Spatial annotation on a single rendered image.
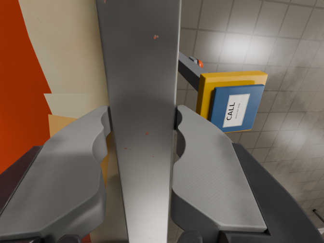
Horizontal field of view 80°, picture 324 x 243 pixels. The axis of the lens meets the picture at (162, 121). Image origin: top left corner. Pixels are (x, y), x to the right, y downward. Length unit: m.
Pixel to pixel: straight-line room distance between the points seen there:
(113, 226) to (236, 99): 0.29
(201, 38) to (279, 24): 0.56
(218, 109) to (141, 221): 0.26
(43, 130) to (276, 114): 1.95
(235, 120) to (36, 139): 0.34
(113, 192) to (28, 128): 0.10
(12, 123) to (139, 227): 0.14
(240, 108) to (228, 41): 1.10
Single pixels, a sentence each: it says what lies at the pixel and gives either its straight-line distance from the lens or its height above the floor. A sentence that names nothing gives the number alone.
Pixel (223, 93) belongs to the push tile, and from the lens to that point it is 0.37.
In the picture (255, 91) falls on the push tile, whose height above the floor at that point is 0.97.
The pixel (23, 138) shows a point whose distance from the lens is 0.20.
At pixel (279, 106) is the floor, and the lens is 1.99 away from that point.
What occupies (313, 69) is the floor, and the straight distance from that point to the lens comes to 2.03.
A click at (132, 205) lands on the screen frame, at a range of 0.17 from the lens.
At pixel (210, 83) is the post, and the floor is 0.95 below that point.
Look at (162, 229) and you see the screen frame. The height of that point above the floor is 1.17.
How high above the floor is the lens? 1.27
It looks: 56 degrees down
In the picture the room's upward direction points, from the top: 158 degrees clockwise
